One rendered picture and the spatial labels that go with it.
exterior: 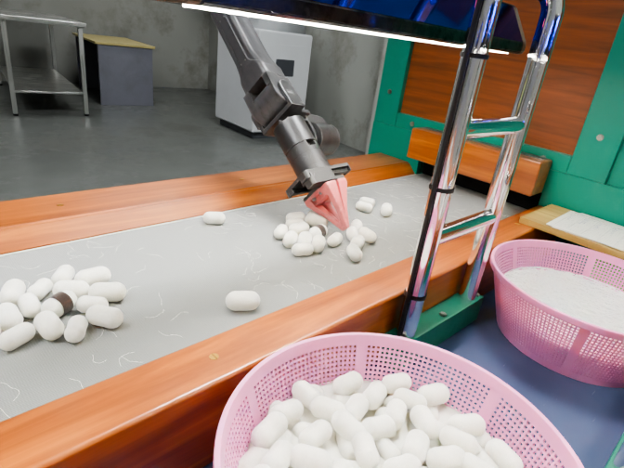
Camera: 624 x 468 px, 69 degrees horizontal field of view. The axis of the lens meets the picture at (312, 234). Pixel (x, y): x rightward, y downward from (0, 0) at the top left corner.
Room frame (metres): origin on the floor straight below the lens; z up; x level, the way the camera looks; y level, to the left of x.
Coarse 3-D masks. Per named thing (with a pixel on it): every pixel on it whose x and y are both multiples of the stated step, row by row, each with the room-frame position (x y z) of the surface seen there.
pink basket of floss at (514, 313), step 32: (512, 256) 0.66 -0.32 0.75; (544, 256) 0.68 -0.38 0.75; (608, 256) 0.66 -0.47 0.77; (512, 288) 0.52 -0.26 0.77; (512, 320) 0.53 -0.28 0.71; (544, 320) 0.48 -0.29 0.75; (576, 320) 0.45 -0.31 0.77; (544, 352) 0.48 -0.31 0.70; (576, 352) 0.46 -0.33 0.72; (608, 352) 0.44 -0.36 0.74; (608, 384) 0.46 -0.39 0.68
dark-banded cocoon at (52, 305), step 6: (72, 294) 0.39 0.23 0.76; (48, 300) 0.37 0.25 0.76; (54, 300) 0.37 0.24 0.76; (72, 300) 0.38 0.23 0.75; (42, 306) 0.36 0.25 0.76; (48, 306) 0.36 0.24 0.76; (54, 306) 0.36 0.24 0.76; (60, 306) 0.37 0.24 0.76; (54, 312) 0.36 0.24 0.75; (60, 312) 0.37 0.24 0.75
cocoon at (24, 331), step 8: (16, 328) 0.33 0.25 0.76; (24, 328) 0.33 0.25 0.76; (32, 328) 0.33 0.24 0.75; (0, 336) 0.31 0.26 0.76; (8, 336) 0.32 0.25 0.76; (16, 336) 0.32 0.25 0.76; (24, 336) 0.32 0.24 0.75; (32, 336) 0.33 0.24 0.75; (0, 344) 0.31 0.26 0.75; (8, 344) 0.31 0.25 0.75; (16, 344) 0.32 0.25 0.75
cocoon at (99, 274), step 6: (84, 270) 0.43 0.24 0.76; (90, 270) 0.43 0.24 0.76; (96, 270) 0.44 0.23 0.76; (102, 270) 0.44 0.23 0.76; (108, 270) 0.44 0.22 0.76; (78, 276) 0.42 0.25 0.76; (84, 276) 0.42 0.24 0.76; (90, 276) 0.43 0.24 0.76; (96, 276) 0.43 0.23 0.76; (102, 276) 0.43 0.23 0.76; (108, 276) 0.44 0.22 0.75; (90, 282) 0.42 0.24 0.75
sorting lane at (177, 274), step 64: (384, 192) 0.93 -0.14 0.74; (0, 256) 0.47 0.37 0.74; (64, 256) 0.49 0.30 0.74; (128, 256) 0.51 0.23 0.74; (192, 256) 0.54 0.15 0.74; (256, 256) 0.56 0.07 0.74; (320, 256) 0.59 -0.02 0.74; (384, 256) 0.61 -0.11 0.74; (64, 320) 0.37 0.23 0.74; (128, 320) 0.38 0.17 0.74; (192, 320) 0.40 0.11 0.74; (0, 384) 0.28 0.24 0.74; (64, 384) 0.29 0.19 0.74
